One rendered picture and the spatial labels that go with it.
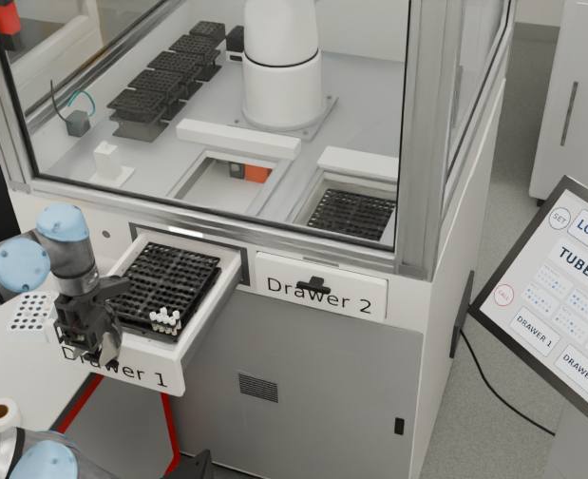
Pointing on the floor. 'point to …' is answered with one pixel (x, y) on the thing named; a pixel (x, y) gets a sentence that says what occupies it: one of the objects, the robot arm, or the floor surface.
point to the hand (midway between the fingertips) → (105, 353)
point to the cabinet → (324, 379)
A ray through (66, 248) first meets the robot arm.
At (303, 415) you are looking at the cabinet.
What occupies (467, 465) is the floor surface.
